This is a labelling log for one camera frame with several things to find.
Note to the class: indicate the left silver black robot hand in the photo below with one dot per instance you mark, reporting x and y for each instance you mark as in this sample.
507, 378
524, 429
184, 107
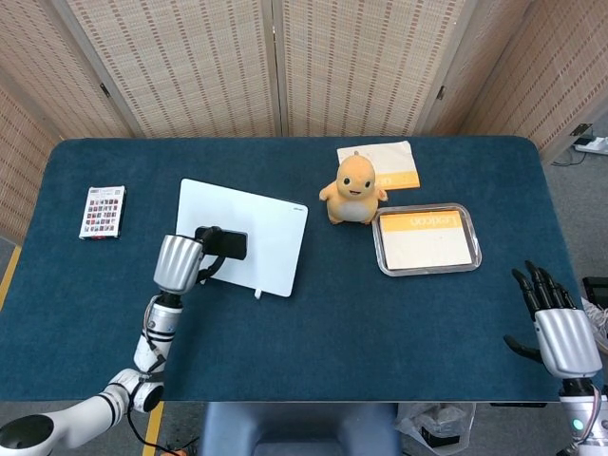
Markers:
183, 259

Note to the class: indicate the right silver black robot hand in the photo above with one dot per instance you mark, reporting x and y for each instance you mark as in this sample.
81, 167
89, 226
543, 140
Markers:
565, 342

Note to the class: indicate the black rectangular case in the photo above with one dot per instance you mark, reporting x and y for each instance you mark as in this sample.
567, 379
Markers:
228, 244

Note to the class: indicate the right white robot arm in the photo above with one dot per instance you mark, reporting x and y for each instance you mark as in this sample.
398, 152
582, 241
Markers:
586, 423

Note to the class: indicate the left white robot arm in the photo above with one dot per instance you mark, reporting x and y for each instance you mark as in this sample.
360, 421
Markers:
119, 380

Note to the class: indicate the white tablet board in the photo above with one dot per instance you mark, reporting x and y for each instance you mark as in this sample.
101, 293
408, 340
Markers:
259, 237

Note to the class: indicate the white sneaker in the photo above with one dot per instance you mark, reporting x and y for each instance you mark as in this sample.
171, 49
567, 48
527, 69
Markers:
597, 313

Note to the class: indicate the card deck box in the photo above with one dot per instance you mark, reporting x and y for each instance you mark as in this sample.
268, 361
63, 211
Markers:
102, 212

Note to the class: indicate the clear plastic bag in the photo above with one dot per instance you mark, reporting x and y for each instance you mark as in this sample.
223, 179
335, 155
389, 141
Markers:
434, 425

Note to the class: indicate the blue table mat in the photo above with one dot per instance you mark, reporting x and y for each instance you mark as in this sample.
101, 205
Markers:
332, 309

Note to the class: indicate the orange white Lexicon booklet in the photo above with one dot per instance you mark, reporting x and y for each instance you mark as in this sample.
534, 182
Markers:
427, 240

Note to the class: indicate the clear plastic tray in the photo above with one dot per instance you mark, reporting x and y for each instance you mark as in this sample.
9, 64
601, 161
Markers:
426, 240

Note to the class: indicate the orange dinosaur plush toy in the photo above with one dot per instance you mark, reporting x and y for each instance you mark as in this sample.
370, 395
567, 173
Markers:
354, 190

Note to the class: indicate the white power strip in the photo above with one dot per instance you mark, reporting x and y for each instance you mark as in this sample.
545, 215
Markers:
594, 144

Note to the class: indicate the blue chair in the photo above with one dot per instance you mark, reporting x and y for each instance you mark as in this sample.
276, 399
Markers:
299, 430

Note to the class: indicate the woven folding screen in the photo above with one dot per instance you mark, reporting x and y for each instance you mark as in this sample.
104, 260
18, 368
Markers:
304, 66

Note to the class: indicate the orange white paper booklet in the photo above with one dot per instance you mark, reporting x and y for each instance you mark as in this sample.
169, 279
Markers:
394, 164

